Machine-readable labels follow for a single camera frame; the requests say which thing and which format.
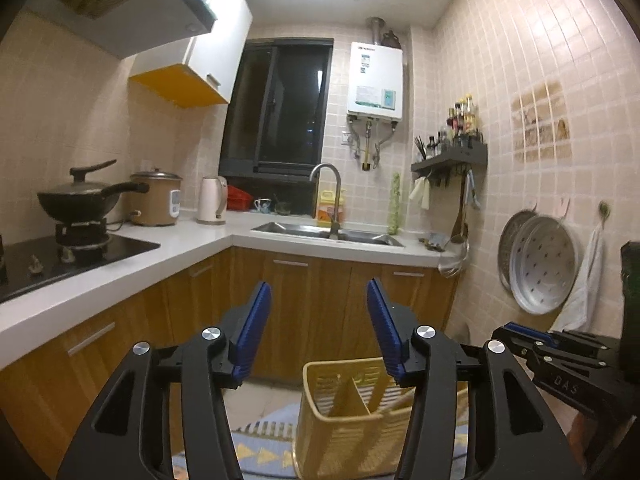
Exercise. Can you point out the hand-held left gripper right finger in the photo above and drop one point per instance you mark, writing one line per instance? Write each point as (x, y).
(385, 332)

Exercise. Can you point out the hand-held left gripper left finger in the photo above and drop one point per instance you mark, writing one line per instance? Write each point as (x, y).
(251, 332)

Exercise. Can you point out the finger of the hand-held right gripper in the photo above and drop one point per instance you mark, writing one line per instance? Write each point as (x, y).
(530, 332)
(575, 360)

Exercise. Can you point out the yellow plastic utensil basket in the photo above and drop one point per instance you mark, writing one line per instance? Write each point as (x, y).
(340, 430)

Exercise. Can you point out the grey hanging towel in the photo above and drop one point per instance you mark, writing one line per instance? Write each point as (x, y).
(585, 285)

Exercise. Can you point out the wooden base cabinets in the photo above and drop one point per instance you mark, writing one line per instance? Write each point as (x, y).
(310, 300)

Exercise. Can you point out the perforated metal steamer tray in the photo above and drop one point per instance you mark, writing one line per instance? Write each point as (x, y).
(545, 265)

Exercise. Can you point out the flat metal steamer tray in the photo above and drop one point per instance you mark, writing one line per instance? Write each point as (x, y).
(510, 240)

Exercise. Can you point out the hanging metal strainer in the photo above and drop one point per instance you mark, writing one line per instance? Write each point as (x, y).
(452, 262)

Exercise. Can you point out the dark sponge holder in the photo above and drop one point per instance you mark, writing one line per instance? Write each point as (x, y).
(434, 242)

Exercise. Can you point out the patterned blue rug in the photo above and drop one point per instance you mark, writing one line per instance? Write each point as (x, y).
(270, 440)

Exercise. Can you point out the steel sink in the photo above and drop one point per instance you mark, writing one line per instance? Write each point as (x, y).
(300, 230)

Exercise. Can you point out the patterned mug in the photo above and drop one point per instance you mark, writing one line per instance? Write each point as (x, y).
(261, 205)

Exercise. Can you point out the green hanging scrubber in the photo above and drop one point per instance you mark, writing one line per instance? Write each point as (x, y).
(395, 205)

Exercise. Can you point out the hanging ladle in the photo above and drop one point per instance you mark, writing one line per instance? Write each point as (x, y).
(459, 225)

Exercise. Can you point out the small dark bowl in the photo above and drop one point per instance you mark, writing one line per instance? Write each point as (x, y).
(283, 207)

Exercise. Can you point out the yellow detergent bottle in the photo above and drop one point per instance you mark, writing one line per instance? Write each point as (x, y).
(325, 210)

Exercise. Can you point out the white electric kettle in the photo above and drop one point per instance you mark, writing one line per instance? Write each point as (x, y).
(211, 200)

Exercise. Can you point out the metal faucet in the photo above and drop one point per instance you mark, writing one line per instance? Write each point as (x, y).
(336, 200)

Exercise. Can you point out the white hanging cloth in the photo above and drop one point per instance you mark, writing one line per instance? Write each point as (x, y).
(420, 192)

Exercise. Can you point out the black gas stove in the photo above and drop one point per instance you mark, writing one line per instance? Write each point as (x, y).
(120, 252)

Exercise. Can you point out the brown rice cooker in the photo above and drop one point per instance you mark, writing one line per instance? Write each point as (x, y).
(155, 200)

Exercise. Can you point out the bundle of dark chopsticks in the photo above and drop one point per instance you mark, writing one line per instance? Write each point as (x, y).
(422, 147)

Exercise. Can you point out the black wok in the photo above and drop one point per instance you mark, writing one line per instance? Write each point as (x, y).
(80, 205)

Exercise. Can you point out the row of seasoning bottles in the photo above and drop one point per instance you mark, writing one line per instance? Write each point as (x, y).
(462, 120)

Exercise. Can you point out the dark framed window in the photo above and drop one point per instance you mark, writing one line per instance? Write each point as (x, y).
(280, 110)

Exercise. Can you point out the black wok lid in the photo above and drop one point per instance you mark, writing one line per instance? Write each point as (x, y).
(80, 182)

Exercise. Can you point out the white water heater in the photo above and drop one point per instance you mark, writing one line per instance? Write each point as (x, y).
(372, 80)

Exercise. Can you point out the metal exhaust pipe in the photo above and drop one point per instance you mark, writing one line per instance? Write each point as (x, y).
(375, 30)

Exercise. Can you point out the range hood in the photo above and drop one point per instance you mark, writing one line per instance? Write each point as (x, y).
(100, 20)

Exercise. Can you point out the metal wall hook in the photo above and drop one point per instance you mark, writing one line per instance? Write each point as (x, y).
(605, 209)

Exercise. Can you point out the pink wall hook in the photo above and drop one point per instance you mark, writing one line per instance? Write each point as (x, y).
(565, 205)

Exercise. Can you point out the black wall shelf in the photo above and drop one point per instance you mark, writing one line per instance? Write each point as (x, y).
(450, 157)

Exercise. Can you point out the white wall socket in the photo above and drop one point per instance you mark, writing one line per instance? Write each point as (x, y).
(346, 137)

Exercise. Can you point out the white and yellow wall cabinet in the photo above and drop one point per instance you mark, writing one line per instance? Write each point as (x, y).
(220, 35)

